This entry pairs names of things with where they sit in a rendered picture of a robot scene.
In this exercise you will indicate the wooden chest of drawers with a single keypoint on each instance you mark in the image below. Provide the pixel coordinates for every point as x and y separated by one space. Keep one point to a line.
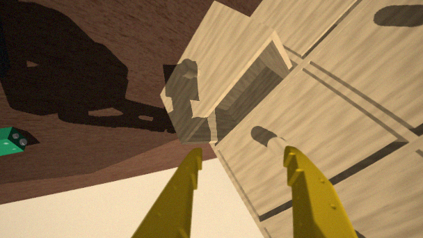
408 140

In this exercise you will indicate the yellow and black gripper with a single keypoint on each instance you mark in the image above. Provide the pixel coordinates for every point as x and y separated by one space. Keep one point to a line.
316 208

